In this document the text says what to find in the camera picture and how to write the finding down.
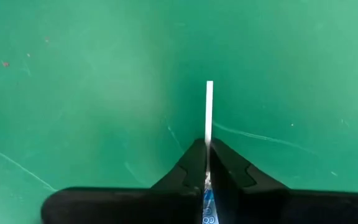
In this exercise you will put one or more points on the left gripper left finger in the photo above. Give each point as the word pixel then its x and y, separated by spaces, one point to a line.
pixel 120 208

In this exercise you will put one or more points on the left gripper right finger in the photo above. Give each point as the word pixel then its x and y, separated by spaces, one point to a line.
pixel 291 211

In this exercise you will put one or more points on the green table mat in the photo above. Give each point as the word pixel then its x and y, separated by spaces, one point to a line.
pixel 73 93

